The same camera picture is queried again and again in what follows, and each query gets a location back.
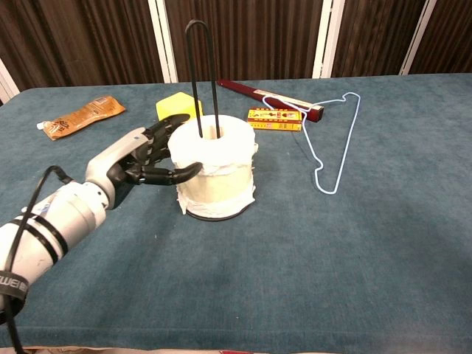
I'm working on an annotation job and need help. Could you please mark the white paper towel roll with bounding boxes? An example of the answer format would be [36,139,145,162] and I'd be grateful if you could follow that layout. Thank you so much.
[167,114,260,218]

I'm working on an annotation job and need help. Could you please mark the white folding screen frame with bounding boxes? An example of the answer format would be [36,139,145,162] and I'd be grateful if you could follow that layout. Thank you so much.
[0,0,440,104]

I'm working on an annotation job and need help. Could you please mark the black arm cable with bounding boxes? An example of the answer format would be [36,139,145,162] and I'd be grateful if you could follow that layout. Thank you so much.
[0,165,74,354]

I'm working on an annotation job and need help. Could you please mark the black wire roll holder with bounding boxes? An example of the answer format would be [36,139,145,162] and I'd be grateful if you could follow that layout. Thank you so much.
[183,18,251,222]

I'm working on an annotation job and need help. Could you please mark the orange brown food pouch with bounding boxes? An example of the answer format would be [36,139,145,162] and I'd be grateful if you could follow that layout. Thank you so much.
[36,95,127,142]

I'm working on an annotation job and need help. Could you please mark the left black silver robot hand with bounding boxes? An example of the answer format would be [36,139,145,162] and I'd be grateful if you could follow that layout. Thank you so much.
[85,114,204,211]

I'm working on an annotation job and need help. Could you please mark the long dark red box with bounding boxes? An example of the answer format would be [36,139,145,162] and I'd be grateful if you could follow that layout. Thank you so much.
[216,78,325,124]

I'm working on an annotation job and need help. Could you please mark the yellow red printed box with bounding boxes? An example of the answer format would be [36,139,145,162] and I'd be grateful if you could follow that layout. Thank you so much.
[246,107,303,132]

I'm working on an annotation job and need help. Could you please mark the light blue wire hanger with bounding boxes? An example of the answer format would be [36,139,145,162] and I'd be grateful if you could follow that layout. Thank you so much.
[261,91,362,195]

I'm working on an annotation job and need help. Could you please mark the yellow foam block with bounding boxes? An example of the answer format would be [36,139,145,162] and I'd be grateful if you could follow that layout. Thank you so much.
[156,92,204,122]

